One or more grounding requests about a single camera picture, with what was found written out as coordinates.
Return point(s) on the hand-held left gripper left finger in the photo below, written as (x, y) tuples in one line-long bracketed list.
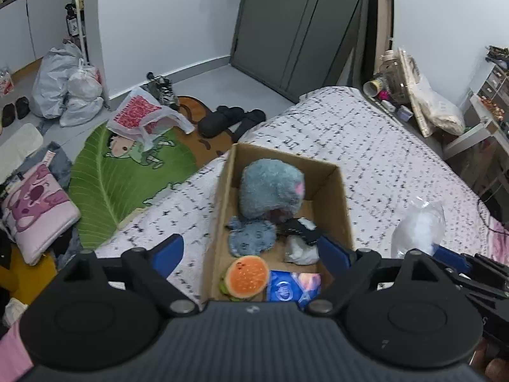
[(169, 252)]

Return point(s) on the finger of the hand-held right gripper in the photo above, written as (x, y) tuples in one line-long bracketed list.
[(451, 257)]

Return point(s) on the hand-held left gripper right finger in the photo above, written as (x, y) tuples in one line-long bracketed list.
[(336, 255)]

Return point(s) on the white soft item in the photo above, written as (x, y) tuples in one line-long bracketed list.
[(300, 251)]

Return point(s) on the clear plastic bag white stuffing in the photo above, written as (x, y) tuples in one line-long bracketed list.
[(417, 227)]

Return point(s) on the black and white soft toy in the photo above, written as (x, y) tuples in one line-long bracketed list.
[(296, 229)]

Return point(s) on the blue tissue packet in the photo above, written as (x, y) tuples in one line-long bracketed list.
[(286, 288)]

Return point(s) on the brown cardboard box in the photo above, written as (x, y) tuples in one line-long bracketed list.
[(314, 191)]

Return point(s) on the orange burger plush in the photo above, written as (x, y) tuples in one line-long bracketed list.
[(244, 274)]

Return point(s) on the small blue fuzzy plush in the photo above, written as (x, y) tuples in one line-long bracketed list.
[(250, 236)]

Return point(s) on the blue-grey fluffy plush toy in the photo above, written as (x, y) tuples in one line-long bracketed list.
[(266, 187)]

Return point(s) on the person's right hand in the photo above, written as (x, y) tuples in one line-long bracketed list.
[(497, 370)]

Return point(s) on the pink bed sheet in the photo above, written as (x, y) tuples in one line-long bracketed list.
[(500, 242)]

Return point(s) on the green leaf rug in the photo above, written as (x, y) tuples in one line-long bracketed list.
[(111, 179)]

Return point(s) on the white black checked blanket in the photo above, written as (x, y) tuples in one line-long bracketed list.
[(377, 159)]

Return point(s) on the brown floor mat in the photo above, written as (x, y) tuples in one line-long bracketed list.
[(206, 147)]

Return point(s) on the grey desk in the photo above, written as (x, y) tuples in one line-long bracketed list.
[(469, 139)]

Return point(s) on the pink printed pillow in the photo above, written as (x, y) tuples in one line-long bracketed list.
[(35, 215)]

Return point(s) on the black slipper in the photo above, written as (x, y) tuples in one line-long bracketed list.
[(250, 121), (218, 121)]

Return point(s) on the red white plastic bag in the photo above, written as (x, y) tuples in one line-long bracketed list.
[(139, 113)]

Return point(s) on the yellow cloth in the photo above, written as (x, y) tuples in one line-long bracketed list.
[(28, 278)]

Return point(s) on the blue jeans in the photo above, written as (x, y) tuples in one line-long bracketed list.
[(55, 163)]

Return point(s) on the clear bag of cream cloth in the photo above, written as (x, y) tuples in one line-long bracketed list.
[(441, 111)]

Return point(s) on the small blue white box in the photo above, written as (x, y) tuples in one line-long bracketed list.
[(405, 113)]

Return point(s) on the pair of sneakers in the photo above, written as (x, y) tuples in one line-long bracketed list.
[(165, 89)]

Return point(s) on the small pink item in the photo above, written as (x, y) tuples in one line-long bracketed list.
[(383, 95)]

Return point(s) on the yellow can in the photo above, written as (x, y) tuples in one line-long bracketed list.
[(375, 86)]

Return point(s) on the patterned flat bag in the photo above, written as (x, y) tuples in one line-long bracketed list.
[(413, 87)]

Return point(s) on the grey drawer organizer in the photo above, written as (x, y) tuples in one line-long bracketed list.
[(493, 83)]

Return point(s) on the white cloth pad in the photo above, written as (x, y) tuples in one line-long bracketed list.
[(20, 147)]

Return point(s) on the clear water jug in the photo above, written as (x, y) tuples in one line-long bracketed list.
[(391, 67)]

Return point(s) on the grey plastic bag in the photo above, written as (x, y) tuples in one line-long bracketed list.
[(53, 83)]

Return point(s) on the black shoe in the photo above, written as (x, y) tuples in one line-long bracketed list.
[(22, 107), (8, 113)]

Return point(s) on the brown framed board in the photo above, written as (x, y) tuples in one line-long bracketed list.
[(377, 28)]

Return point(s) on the grey door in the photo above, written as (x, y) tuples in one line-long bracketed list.
[(294, 28)]

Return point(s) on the white cabinet with shelf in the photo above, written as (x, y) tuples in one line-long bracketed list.
[(39, 16)]

